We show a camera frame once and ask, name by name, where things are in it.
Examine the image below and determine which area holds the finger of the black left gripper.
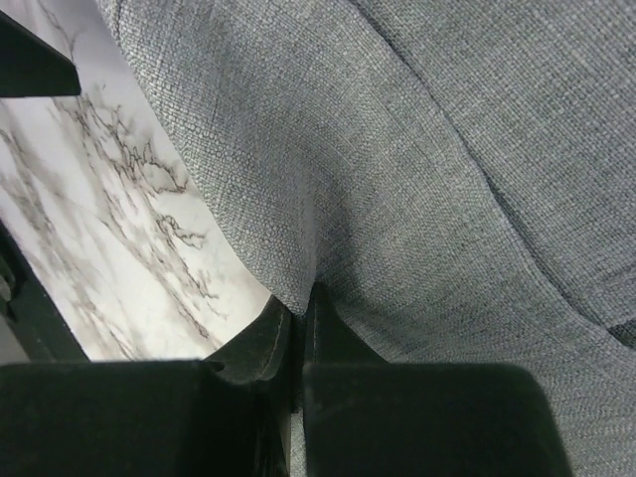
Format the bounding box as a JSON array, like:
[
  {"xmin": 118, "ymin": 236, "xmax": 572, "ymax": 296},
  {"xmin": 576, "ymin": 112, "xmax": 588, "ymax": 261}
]
[{"xmin": 0, "ymin": 12, "xmax": 81, "ymax": 97}]

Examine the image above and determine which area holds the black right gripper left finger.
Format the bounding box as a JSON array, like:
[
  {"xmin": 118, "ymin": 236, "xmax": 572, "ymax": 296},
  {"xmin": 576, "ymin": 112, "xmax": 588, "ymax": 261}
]
[{"xmin": 204, "ymin": 300, "xmax": 292, "ymax": 384}]

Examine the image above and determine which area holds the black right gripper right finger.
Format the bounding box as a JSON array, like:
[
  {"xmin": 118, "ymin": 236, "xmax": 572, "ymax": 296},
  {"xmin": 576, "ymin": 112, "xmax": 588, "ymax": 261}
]
[{"xmin": 303, "ymin": 282, "xmax": 389, "ymax": 367}]

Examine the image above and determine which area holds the grey cloth napkin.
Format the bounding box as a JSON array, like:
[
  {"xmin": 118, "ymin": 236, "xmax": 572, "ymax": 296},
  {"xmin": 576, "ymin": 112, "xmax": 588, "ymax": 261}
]
[{"xmin": 98, "ymin": 1, "xmax": 635, "ymax": 476}]

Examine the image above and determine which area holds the black mounting base bar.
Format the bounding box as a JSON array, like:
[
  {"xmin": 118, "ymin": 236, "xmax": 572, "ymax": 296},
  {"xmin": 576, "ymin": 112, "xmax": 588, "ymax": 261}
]
[{"xmin": 1, "ymin": 227, "xmax": 88, "ymax": 363}]

